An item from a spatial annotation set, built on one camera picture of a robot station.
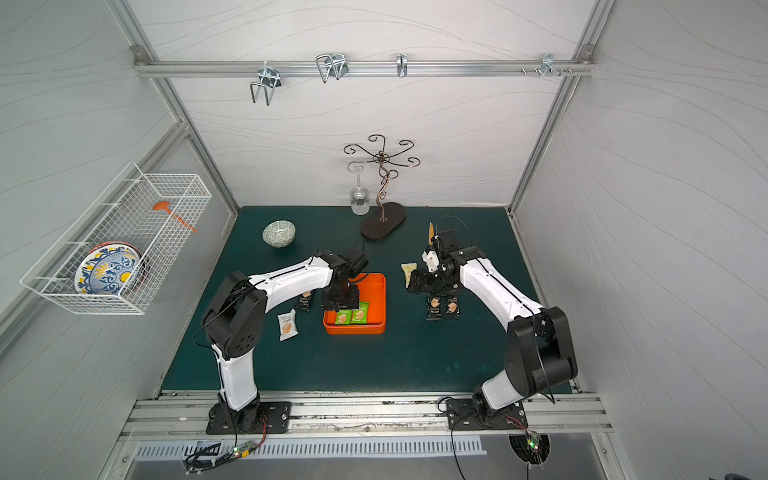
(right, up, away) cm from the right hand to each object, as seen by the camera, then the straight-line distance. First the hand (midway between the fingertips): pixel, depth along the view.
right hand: (421, 288), depth 86 cm
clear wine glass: (-19, +28, +10) cm, 35 cm away
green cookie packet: (-19, -9, +4) cm, 21 cm away
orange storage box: (-15, -2, +9) cm, 18 cm away
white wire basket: (-71, +22, -10) cm, 75 cm away
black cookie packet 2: (+10, -7, +6) cm, 14 cm away
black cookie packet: (+5, -8, +6) cm, 11 cm away
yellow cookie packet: (-3, +4, +15) cm, 16 cm away
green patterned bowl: (-52, +16, +25) cm, 60 cm away
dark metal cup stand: (-9, +24, +29) cm, 39 cm away
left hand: (-22, -7, +3) cm, 23 cm away
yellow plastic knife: (+7, +17, +28) cm, 33 cm away
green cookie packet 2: (-24, -10, +4) cm, 26 cm away
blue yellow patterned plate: (-69, +9, -25) cm, 74 cm away
